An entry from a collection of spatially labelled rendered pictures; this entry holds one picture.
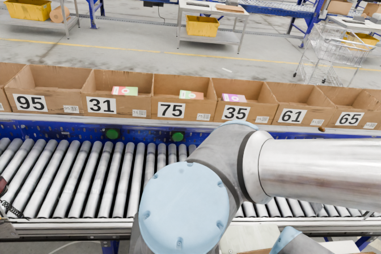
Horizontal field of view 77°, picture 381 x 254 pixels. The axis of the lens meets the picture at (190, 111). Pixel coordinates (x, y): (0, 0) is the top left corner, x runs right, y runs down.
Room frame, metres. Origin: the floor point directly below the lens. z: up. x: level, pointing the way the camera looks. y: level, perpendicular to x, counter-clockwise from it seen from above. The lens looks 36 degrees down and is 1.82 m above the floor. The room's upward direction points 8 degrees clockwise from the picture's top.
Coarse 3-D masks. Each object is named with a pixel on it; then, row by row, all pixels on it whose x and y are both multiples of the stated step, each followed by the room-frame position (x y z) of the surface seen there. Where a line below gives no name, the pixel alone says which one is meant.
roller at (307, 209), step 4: (300, 200) 0.83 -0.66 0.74; (300, 204) 0.81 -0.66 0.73; (304, 204) 0.80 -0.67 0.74; (308, 204) 0.80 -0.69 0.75; (304, 208) 0.78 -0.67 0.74; (308, 208) 0.78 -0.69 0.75; (304, 212) 0.77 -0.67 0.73; (308, 212) 0.76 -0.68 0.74; (312, 212) 0.76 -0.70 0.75; (308, 216) 0.74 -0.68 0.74; (312, 216) 0.74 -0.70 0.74
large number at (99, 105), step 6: (90, 102) 1.09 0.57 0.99; (96, 102) 1.10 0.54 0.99; (102, 102) 1.10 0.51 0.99; (108, 102) 1.11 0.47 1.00; (114, 102) 1.11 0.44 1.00; (90, 108) 1.09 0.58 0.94; (96, 108) 1.10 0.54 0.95; (102, 108) 1.10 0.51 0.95; (108, 108) 1.11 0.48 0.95; (114, 108) 1.11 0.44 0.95
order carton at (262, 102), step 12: (216, 84) 1.50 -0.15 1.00; (228, 84) 1.52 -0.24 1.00; (240, 84) 1.53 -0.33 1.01; (252, 84) 1.55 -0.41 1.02; (264, 84) 1.53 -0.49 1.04; (216, 96) 1.26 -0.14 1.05; (252, 96) 1.55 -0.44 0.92; (264, 96) 1.48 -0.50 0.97; (216, 108) 1.21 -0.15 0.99; (252, 108) 1.25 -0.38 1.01; (264, 108) 1.26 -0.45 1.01; (276, 108) 1.27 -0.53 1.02; (216, 120) 1.22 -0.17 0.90; (228, 120) 1.23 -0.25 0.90; (252, 120) 1.25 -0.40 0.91
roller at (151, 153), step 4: (152, 144) 1.07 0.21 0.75; (148, 148) 1.04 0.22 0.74; (152, 148) 1.04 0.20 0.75; (148, 152) 1.01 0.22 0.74; (152, 152) 1.01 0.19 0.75; (148, 156) 0.97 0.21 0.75; (152, 156) 0.97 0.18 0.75; (148, 160) 0.94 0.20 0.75; (152, 160) 0.94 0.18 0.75; (148, 164) 0.91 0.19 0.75; (152, 164) 0.92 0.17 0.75; (148, 168) 0.88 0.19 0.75; (152, 168) 0.89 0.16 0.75; (148, 172) 0.85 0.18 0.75; (152, 172) 0.86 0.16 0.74; (148, 176) 0.83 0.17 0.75; (152, 176) 0.84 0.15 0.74; (144, 180) 0.81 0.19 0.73; (148, 180) 0.80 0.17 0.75; (144, 184) 0.78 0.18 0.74; (144, 188) 0.76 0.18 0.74
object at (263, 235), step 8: (264, 224) 0.65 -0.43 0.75; (272, 224) 0.66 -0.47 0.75; (232, 232) 0.59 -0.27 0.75; (240, 232) 0.59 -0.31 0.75; (248, 232) 0.60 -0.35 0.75; (256, 232) 0.60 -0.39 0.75; (264, 232) 0.61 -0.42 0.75; (272, 232) 0.61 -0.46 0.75; (224, 240) 0.55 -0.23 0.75; (232, 240) 0.55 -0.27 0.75; (240, 240) 0.56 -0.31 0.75; (248, 240) 0.56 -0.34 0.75; (256, 240) 0.57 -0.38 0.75; (264, 240) 0.57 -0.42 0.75; (272, 240) 0.58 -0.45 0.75; (224, 248) 0.51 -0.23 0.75
